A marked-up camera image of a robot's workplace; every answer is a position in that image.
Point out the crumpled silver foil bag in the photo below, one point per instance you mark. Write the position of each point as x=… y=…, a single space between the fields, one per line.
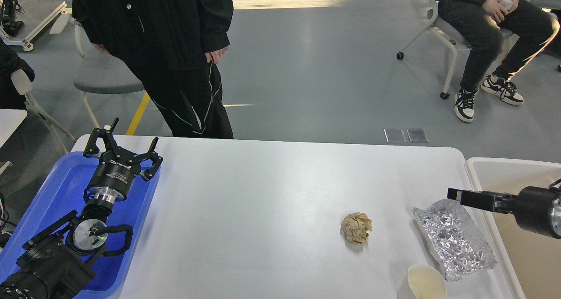
x=453 y=239

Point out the white side table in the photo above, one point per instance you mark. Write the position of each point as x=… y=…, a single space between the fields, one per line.
x=10 y=120

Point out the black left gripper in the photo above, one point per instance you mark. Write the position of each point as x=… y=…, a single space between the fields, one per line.
x=114 y=174

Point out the robot base stand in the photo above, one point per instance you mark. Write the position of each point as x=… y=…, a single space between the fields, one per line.
x=24 y=20

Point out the person in dark trousers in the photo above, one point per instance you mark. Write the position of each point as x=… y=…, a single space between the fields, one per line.
x=480 y=23

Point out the metal floor plate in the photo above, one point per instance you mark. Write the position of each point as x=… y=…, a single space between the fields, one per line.
x=417 y=135
x=394 y=135

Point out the blue plastic tray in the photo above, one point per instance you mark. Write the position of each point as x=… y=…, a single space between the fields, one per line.
x=61 y=193

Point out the beige plastic bin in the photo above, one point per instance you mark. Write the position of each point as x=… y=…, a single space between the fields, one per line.
x=531 y=262

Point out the standing person in black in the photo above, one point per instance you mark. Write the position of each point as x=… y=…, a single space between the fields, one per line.
x=173 y=47

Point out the left metal floor plate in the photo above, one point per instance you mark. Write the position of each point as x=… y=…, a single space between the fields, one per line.
x=394 y=135

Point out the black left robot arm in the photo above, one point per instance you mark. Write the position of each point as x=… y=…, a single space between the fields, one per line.
x=79 y=234

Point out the grey office chair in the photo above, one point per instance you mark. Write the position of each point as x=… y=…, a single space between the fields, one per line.
x=98 y=73

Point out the right metal floor plate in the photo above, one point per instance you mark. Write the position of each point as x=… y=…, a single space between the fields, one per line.
x=417 y=135

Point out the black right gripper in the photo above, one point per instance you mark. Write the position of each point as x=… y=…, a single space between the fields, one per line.
x=535 y=209

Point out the white chair on right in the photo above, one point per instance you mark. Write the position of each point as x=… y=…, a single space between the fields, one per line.
x=445 y=33

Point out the white chair at left edge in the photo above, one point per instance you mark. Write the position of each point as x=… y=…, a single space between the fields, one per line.
x=24 y=87

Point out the white paper cup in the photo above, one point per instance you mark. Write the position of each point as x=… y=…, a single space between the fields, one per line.
x=425 y=282

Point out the crumpled brown paper ball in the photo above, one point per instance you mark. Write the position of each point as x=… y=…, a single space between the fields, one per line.
x=356 y=227

